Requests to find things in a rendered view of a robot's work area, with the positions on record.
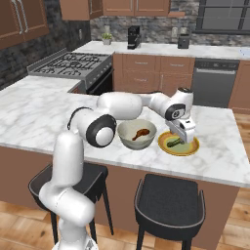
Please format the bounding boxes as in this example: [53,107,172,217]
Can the brown kitchen island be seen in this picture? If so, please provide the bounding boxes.
[0,145,241,250]

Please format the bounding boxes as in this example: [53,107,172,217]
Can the brown base cupboard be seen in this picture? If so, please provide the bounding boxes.
[228,60,250,115]

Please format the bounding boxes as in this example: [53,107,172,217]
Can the yellow plate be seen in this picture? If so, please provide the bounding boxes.
[157,130,200,157]

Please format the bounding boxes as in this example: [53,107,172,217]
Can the brown chicken drumstick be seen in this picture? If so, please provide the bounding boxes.
[131,128,151,142]

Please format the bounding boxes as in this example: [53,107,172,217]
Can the green squash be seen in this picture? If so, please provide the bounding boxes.
[166,137,186,148]

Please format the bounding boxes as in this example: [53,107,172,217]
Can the black bar stool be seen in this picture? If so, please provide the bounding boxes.
[27,161,115,246]
[134,173,207,250]

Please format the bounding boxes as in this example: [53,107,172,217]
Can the brown wall cupboards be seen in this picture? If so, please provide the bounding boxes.
[0,0,51,51]
[59,0,186,21]

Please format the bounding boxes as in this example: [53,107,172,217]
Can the black coffee machine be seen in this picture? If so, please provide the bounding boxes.
[126,24,143,51]

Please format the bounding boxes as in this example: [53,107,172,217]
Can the grey dishwasher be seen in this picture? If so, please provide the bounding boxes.
[190,57,241,109]

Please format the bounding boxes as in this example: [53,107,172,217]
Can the pale grey bowl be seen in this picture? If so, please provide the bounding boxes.
[116,118,157,151]

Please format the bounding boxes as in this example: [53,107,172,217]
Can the small potted plant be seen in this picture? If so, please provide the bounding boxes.
[101,31,114,46]

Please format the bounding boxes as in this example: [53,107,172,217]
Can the grey gas range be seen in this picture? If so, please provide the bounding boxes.
[26,51,115,96]

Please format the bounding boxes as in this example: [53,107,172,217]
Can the brown base cupboards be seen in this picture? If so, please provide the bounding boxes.
[112,53,196,99]

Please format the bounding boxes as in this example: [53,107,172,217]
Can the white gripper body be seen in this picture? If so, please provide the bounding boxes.
[164,119,197,146]

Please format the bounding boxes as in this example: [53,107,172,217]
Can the dark framed window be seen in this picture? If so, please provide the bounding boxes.
[194,0,250,35]

